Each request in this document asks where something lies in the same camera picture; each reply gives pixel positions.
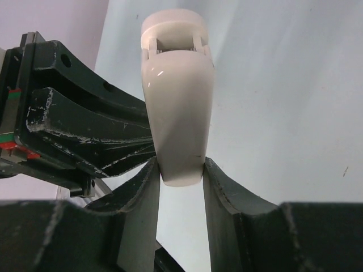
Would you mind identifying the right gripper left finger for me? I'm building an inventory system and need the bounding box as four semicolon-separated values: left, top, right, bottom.
1;159;160;271

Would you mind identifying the white stapler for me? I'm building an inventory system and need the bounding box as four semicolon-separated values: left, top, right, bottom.
141;9;215;187

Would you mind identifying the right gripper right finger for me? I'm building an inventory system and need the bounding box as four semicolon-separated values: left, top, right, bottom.
203;158;362;271

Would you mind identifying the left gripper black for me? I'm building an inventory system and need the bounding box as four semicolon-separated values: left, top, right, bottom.
1;32;155;197

